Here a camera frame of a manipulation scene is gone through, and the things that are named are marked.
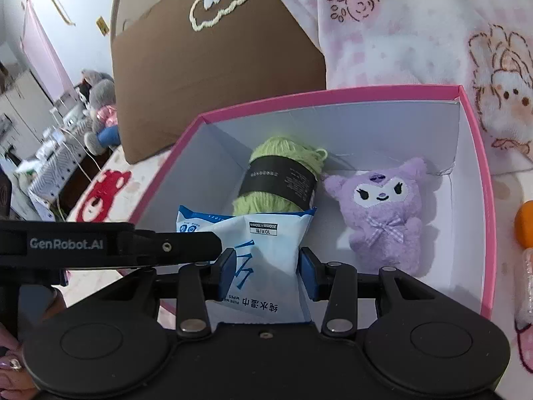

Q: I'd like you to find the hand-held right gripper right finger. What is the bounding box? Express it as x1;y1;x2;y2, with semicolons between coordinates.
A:
296;247;421;338

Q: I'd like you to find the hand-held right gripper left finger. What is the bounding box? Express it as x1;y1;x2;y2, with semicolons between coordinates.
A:
96;248;236;340

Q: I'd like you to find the blue white wet wipes pack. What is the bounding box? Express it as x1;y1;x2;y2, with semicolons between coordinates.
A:
175;205;317;326

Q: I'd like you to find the green yarn ball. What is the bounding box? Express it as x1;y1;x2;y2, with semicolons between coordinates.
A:
232;135;327;217

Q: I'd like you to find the pink cardboard box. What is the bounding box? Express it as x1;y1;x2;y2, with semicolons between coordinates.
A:
119;84;498;338

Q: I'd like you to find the person's left hand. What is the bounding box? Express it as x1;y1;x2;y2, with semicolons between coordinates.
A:
0;330;33;391

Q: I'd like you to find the purple plush toy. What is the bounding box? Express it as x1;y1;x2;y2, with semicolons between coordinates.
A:
322;156;434;278

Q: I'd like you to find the zigzag patterned cloth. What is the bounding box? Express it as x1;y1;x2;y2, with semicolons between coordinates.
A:
27;142;91;221

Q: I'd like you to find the grey teddy bear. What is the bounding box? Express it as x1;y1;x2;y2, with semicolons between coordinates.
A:
83;80;122;155

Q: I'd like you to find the white cabinet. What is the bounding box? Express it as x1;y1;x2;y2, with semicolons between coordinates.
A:
0;70;56;163

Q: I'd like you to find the grey plush toy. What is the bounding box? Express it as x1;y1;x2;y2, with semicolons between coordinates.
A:
80;69;114;89

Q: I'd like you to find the brown pillow with cloud patch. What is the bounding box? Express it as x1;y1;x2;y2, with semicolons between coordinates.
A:
110;0;327;165

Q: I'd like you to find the pink curtain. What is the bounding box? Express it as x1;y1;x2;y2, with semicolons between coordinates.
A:
21;2;74;101

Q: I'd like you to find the clear plastic packet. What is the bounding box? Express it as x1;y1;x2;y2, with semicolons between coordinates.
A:
514;247;533;330

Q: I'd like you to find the small orange object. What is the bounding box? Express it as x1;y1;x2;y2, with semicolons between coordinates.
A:
513;201;533;251

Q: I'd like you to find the beige headboard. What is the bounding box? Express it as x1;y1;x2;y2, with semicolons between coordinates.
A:
109;0;139;42

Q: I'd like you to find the pink checkered fleece blanket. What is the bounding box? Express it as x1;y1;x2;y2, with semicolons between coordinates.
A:
258;0;533;163

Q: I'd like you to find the white cable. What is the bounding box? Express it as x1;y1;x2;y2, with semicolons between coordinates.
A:
58;128;103;219

